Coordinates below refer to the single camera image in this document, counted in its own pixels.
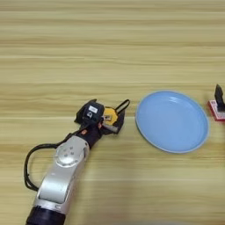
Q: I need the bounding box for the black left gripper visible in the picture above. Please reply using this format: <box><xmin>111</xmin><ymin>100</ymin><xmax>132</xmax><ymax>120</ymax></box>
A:
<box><xmin>74</xmin><ymin>98</ymin><xmax>127</xmax><ymax>149</ymax></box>

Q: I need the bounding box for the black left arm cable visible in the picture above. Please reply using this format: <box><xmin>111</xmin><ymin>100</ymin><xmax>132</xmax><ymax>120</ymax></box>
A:
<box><xmin>23</xmin><ymin>131</ymin><xmax>83</xmax><ymax>192</ymax></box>

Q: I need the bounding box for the light blue round plate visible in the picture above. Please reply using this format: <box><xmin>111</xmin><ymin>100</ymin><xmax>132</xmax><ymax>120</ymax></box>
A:
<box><xmin>134</xmin><ymin>90</ymin><xmax>210</xmax><ymax>155</ymax></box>

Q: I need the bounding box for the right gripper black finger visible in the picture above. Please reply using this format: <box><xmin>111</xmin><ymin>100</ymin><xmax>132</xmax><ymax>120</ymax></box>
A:
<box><xmin>214</xmin><ymin>83</ymin><xmax>225</xmax><ymax>113</ymax></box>

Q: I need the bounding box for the red white card box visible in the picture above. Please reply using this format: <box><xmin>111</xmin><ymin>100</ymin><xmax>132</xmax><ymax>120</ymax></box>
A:
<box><xmin>207</xmin><ymin>99</ymin><xmax>225</xmax><ymax>123</ymax></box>

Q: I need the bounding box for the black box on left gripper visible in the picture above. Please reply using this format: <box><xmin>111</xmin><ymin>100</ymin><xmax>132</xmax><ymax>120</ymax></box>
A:
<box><xmin>82</xmin><ymin>100</ymin><xmax>105</xmax><ymax>127</ymax></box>

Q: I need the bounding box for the yellow black tape measure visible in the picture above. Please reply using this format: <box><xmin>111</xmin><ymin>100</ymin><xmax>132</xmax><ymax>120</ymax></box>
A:
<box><xmin>101</xmin><ymin>98</ymin><xmax>131</xmax><ymax>132</ymax></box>

